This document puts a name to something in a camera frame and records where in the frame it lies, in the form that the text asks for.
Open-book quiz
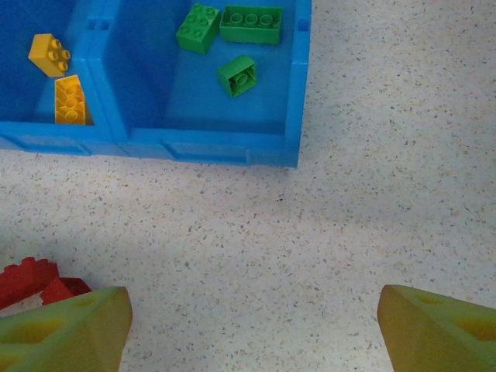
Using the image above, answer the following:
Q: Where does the red lego brick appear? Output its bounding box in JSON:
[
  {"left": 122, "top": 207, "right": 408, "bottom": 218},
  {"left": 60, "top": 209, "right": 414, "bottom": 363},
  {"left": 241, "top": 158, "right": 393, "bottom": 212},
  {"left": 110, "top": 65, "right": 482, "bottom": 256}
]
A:
[
  {"left": 40, "top": 277, "right": 93, "bottom": 307},
  {"left": 0, "top": 257, "right": 59, "bottom": 311}
]

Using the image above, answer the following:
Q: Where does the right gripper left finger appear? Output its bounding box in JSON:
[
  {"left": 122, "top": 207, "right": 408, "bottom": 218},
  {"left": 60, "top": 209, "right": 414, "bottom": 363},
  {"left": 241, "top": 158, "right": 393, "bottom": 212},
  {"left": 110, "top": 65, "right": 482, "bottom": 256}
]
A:
[{"left": 0, "top": 285, "right": 133, "bottom": 372}]

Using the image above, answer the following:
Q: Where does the small yellow lego brick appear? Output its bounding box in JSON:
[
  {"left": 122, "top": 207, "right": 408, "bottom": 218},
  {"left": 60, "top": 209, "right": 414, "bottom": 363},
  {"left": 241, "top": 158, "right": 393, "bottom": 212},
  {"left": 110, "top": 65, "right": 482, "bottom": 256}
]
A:
[{"left": 27, "top": 33, "right": 73, "bottom": 78}]

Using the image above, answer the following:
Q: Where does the small green lego brick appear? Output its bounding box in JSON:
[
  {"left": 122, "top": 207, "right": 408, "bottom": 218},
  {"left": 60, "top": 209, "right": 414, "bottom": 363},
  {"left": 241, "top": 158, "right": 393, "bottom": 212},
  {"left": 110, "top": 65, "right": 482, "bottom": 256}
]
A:
[{"left": 215, "top": 53, "right": 258, "bottom": 98}]

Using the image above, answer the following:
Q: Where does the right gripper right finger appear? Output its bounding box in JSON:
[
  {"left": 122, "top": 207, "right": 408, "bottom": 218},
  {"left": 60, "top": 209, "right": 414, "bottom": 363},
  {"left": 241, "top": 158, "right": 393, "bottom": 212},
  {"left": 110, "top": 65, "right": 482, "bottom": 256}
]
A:
[{"left": 377, "top": 284, "right": 496, "bottom": 372}]

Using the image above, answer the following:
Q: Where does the blue three-compartment bin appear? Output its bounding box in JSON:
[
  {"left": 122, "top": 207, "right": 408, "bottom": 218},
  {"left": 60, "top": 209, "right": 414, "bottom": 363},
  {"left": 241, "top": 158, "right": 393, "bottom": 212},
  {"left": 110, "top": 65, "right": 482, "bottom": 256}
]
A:
[{"left": 0, "top": 0, "right": 313, "bottom": 171}]

